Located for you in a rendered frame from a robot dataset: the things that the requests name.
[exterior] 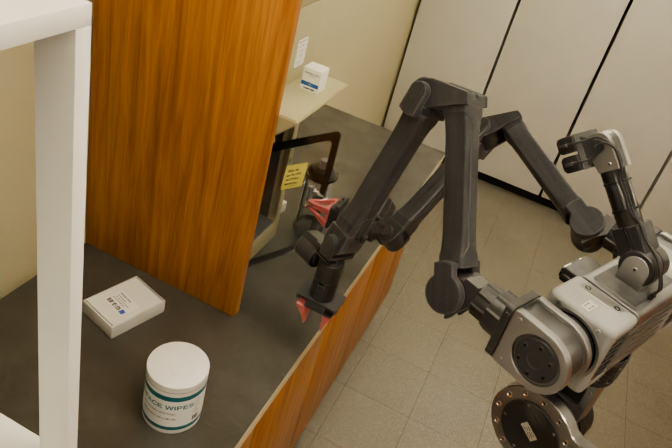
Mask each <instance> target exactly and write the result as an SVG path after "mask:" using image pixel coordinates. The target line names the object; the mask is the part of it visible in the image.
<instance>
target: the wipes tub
mask: <svg viewBox="0 0 672 448"><path fill-rule="evenodd" d="M209 368H210V363H209V359H208V357H207V355H206V354H205V353H204V351H202V350H201V349H200V348H199V347H197V346H195V345H193V344H190V343H186V342H170V343H166V344H163V345H161V346H159V347H157V348H156V349H155V350H153V351H152V353H151V354H150V355H149V357H148V360H147V366H146V374H145V383H144V393H143V403H142V414H143V417H144V420H145V421H146V423H147V424H148V425H149V426H150V427H151V428H153V429H155V430H157V431H159V432H162V433H169V434H174V433H180V432H183V431H186V430H188V429H189V428H191V427H192V426H193V425H195V423H196V422H197V421H198V419H199V417H200V414H201V411H202V406H203V401H204V396H205V390H206V385H207V380H208V374H209Z"/></svg>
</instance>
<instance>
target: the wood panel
mask: <svg viewBox="0 0 672 448"><path fill-rule="evenodd" d="M301 5H302V0H94V19H93V48H92V76H91V104H90V133H89V161H88V190H87V218H86V243H88V244H90V245H92V246H94V247H96V248H98V249H100V250H102V251H104V252H106V253H108V254H110V255H112V256H114V257H116V258H118V259H120V260H122V261H124V262H126V263H128V264H130V265H132V266H134V267H136V268H138V269H140V270H142V271H144V272H146V273H148V274H150V275H152V276H153V277H155V278H157V279H159V280H161V281H163V282H165V283H167V284H169V285H171V286H173V287H175V288H177V289H179V290H181V291H183V292H185V293H187V294H189V295H191V296H193V297H195V298H197V299H199V300H201V301H203V302H205V303H207V304H209V305H211V306H213V307H215V308H217V309H219V310H221V311H223V312H225V313H227V314H229V315H230V316H232V317H234V316H235V315H236V314H237V313H238V312H239V309H240V304H241V299H242V294H243V289H244V284H245V279H246V275H247V270H248V265H249V260H250V255H251V250H252V245H253V240H254V235H255V230H256V225H257V221H258V216H259V211H260V206H261V201H262V196H263V191H264V186H265V181H266V176H267V171H268V167H269V162H270V157H271V152H272V147H273V142H274V137H275V132H276V127H277V122H278V117H279V113H280V108H281V103H282V98H283V93H284V88H285V83H286V78H287V73H288V68H289V64H290V59H291V54H292V49H293V44H294V39H295V34H296V29H297V24H298V19H299V14H300V10H301Z"/></svg>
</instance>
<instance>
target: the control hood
mask: <svg viewBox="0 0 672 448"><path fill-rule="evenodd" d="M301 79H302V76H301V77H300V78H298V79H296V80H295V81H293V82H291V83H290V84H288V85H286V86H285V88H284V93H283V98H282V103H281V108H280V113H279V117H278V122H277V127H276V132H275V136H276V135H278V134H280V133H282V132H284V131H286V130H288V129H290V128H292V127H294V126H296V125H297V124H299V123H300V122H302V121H303V120H304V119H306V118H307V117H308V116H310V115H311V114H313V113H314V112H315V111H317V110H318V109H319V108H321V107H322V106H323V105H325V104H326V103H328V102H329V101H330V100H332V99H333V98H334V97H336V96H337V95H339V94H340V93H341V92H343V91H344V90H345V89H347V87H348V86H349V85H348V84H346V83H344V82H341V81H339V80H336V79H334V78H331V77H329V76H328V78H327V82H326V86H325V89H324V90H323V91H321V92H320V93H318V94H317V95H316V94H314V93H311V92H309V91H306V90H304V89H301V88H300V83H301Z"/></svg>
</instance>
